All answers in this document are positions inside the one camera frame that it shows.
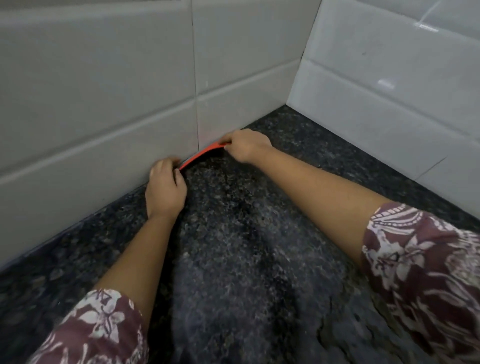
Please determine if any person's left hand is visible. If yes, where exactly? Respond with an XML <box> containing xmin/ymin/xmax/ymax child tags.
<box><xmin>145</xmin><ymin>157</ymin><xmax>188</xmax><ymax>221</ymax></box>

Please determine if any person's right hand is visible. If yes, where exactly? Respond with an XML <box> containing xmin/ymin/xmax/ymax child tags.
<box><xmin>218</xmin><ymin>129</ymin><xmax>274</xmax><ymax>164</ymax></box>

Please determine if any red flexible strip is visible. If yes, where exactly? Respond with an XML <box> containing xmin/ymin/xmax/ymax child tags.
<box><xmin>179</xmin><ymin>142</ymin><xmax>230</xmax><ymax>172</ymax></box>

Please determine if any person's right forearm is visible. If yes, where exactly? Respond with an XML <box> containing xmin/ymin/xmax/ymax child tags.
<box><xmin>248</xmin><ymin>145</ymin><xmax>393</xmax><ymax>272</ymax></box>

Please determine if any person's left forearm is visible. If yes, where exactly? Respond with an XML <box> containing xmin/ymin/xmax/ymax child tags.
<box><xmin>92</xmin><ymin>214</ymin><xmax>181</xmax><ymax>335</ymax></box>

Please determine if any person's left maroon floral sleeve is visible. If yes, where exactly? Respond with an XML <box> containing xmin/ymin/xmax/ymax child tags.
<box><xmin>28</xmin><ymin>289</ymin><xmax>150</xmax><ymax>364</ymax></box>

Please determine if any person's maroon floral sleeve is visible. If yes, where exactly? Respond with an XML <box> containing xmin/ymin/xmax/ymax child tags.
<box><xmin>361</xmin><ymin>202</ymin><xmax>480</xmax><ymax>364</ymax></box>
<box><xmin>28</xmin><ymin>289</ymin><xmax>150</xmax><ymax>364</ymax></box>

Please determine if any person's right maroon floral sleeve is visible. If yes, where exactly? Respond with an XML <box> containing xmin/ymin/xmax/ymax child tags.
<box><xmin>361</xmin><ymin>202</ymin><xmax>480</xmax><ymax>364</ymax></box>

